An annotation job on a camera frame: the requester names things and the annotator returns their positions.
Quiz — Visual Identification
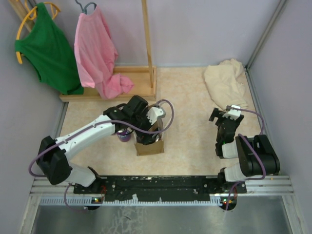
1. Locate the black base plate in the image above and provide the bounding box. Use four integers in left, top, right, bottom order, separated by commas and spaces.
74, 175, 234, 202

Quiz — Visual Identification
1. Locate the cream folded cloth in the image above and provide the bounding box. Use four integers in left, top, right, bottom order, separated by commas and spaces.
203, 58, 248, 110

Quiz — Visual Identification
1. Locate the pink shirt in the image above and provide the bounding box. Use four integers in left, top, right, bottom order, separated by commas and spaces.
74, 6, 134, 99

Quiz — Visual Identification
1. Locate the green tank top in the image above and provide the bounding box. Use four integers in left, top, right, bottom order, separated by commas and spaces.
15, 2, 84, 95

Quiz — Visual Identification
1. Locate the white cable duct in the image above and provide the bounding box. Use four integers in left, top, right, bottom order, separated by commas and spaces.
39, 195, 235, 207

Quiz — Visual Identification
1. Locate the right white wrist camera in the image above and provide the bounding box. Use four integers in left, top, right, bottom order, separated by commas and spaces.
223, 105, 241, 120

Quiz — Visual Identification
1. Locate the canvas bag with white handles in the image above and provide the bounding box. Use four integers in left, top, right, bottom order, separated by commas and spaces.
134, 99, 175, 156

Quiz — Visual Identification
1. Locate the grey clothes hanger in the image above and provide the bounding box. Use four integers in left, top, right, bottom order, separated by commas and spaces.
75, 0, 97, 15

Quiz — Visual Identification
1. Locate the aluminium rail frame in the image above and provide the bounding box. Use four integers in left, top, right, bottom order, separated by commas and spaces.
31, 175, 294, 196

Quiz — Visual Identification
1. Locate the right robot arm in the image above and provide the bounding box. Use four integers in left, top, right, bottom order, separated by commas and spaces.
209, 105, 280, 193

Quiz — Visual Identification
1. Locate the metal corner post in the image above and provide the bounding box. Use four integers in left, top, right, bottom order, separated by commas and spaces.
245, 0, 289, 71

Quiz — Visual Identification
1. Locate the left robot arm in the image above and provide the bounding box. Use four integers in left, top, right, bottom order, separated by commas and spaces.
36, 96, 166, 194

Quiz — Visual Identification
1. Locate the yellow clothes hanger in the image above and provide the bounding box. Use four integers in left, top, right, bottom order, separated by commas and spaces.
16, 1, 61, 64

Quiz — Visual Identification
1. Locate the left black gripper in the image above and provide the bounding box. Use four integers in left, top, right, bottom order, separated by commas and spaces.
130, 108, 161, 146

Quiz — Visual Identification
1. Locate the wooden clothes rack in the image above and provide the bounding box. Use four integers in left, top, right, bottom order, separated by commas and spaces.
9, 0, 157, 102

